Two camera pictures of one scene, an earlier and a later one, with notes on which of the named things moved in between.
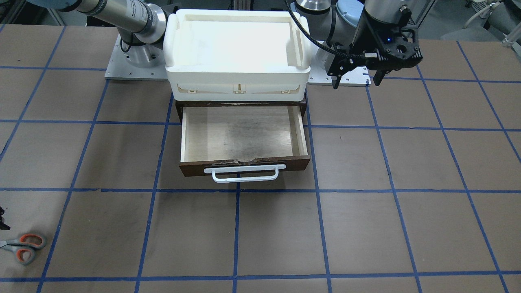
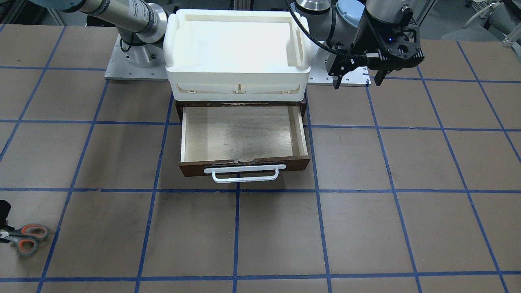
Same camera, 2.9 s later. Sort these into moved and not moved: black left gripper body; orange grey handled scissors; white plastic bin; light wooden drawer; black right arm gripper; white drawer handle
Moved: orange grey handled scissors; black left gripper body
Not moved: light wooden drawer; black right arm gripper; white plastic bin; white drawer handle
